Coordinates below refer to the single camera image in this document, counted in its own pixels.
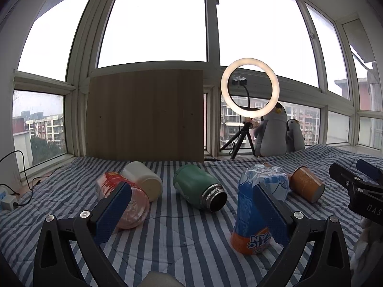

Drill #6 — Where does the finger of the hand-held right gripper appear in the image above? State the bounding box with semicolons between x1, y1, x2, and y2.
329;163;383;199
356;159;383;183

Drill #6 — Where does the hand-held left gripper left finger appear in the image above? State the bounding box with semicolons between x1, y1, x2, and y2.
33;181;132;287

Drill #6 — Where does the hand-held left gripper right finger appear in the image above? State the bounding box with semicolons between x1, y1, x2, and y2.
253;182;352;287

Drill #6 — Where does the person's right forearm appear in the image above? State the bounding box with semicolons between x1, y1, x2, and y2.
350;217;383;287

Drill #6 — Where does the orange paper cup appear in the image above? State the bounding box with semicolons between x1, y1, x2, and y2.
289;166;326;203

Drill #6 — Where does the cream plastic cup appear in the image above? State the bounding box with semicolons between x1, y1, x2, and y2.
120;161;163;203

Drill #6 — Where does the green insulated cup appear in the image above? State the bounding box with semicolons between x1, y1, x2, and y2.
173;164;228;213

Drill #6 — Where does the pink transparent jar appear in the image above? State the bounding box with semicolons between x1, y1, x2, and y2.
96;172;150;230

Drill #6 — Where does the blue plastic drink bottle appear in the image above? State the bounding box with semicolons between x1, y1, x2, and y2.
230;164;290;256

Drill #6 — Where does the small penguin plush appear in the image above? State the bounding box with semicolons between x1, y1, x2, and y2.
286;119;306;153

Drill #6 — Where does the large penguin plush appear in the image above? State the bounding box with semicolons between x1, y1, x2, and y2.
254;102;288;158

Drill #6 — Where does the striped blanket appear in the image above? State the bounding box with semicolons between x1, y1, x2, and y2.
0;144;383;287

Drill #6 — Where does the black tripod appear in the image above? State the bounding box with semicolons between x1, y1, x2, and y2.
220;121;257;160

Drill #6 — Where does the wooden board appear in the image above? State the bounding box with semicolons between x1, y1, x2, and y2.
85;69;206;162

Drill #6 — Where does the white power strip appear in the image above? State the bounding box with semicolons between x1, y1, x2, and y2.
0;185;20;211

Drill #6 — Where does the black gooseneck phone holder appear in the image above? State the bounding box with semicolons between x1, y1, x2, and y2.
231;76;252;109

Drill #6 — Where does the black cable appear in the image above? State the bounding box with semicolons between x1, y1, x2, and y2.
0;150;65;207

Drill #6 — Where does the ring light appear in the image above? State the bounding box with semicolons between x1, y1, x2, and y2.
221;58;280;117

